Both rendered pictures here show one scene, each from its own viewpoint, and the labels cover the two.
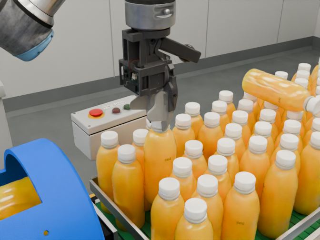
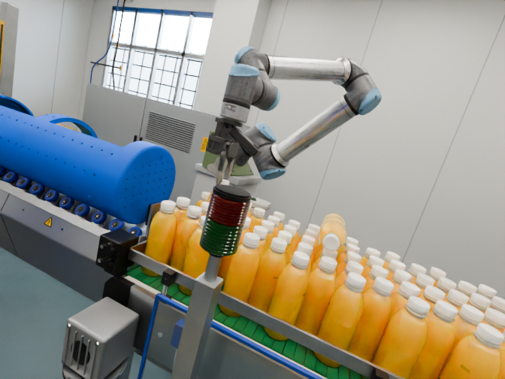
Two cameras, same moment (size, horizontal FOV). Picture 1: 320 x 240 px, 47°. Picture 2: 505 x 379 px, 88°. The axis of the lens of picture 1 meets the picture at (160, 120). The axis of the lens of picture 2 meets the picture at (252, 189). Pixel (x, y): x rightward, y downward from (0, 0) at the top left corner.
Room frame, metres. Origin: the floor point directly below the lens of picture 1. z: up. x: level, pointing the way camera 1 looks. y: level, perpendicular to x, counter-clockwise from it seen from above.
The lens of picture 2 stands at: (0.25, -0.75, 1.35)
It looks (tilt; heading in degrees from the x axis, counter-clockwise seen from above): 11 degrees down; 54
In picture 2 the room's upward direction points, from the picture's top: 16 degrees clockwise
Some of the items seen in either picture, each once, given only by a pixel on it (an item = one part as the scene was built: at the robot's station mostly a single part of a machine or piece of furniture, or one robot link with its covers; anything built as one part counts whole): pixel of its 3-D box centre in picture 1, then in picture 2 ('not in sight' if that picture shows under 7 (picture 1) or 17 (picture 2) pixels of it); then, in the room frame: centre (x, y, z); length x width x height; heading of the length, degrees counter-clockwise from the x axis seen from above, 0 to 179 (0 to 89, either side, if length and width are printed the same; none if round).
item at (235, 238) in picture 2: not in sight; (222, 233); (0.46, -0.41, 1.18); 0.06 x 0.06 x 0.05
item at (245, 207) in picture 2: not in sight; (228, 207); (0.46, -0.41, 1.23); 0.06 x 0.06 x 0.04
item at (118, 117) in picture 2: not in sight; (151, 161); (1.08, 2.59, 0.72); 2.15 x 0.54 x 1.45; 120
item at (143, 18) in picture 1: (151, 14); (234, 113); (0.66, 0.02, 1.40); 0.10 x 0.09 x 0.05; 37
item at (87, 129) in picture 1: (114, 125); (243, 207); (0.87, 0.13, 1.05); 0.20 x 0.10 x 0.10; 127
